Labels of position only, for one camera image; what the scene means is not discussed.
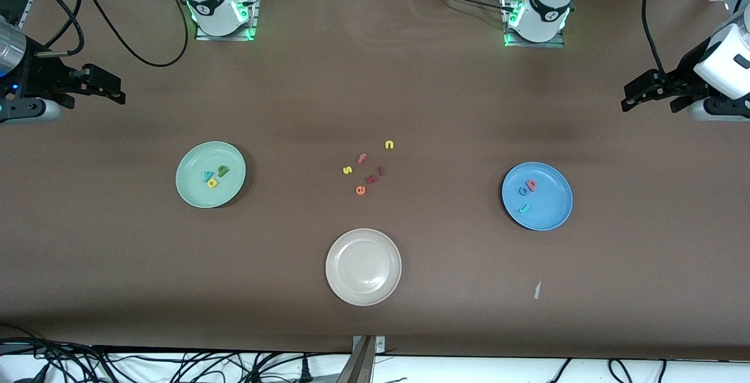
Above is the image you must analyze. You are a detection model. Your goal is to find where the beige round plate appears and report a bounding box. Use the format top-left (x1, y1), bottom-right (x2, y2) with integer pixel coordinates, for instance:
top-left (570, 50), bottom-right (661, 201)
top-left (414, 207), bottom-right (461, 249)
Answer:
top-left (325, 228), bottom-right (403, 307)

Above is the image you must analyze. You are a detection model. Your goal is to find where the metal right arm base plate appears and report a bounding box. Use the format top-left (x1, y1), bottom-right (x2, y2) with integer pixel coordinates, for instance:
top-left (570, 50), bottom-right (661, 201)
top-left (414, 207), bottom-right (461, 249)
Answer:
top-left (195, 0), bottom-right (259, 42)

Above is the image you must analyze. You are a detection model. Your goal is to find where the blue round plate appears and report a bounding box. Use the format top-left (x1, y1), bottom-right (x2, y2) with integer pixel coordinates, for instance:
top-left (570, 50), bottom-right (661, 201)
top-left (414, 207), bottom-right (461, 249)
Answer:
top-left (502, 162), bottom-right (574, 232)

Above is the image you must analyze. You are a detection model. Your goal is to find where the metal table edge bracket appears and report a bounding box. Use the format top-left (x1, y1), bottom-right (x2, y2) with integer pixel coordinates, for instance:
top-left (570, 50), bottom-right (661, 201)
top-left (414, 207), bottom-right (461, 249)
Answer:
top-left (337, 335), bottom-right (386, 383)

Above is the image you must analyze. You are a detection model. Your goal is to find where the light green round plate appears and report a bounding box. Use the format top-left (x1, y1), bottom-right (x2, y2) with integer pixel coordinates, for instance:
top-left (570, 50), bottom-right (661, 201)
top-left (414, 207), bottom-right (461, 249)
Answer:
top-left (175, 141), bottom-right (247, 209)

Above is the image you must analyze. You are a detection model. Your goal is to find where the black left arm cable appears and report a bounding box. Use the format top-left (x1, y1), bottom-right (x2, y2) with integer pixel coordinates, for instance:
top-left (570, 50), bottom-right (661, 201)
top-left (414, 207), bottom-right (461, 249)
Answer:
top-left (640, 0), bottom-right (671, 79)

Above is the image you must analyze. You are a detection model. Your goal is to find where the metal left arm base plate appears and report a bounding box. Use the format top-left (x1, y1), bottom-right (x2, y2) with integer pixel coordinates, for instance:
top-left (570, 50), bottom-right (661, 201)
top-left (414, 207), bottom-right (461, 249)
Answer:
top-left (503, 0), bottom-right (565, 49)

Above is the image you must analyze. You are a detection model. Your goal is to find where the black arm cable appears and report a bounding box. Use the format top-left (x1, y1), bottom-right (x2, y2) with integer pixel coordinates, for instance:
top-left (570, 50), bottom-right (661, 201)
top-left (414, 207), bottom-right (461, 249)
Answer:
top-left (640, 0), bottom-right (671, 79)
top-left (35, 0), bottom-right (189, 69)

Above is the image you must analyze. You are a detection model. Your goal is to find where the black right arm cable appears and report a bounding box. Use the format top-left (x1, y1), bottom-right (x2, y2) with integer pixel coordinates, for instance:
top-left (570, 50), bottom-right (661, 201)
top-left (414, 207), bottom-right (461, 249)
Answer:
top-left (35, 0), bottom-right (189, 69)

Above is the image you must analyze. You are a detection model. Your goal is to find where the brown table cover mat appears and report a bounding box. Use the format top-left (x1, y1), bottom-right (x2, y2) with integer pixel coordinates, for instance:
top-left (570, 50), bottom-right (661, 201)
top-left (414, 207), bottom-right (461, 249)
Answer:
top-left (0, 0), bottom-right (750, 361)

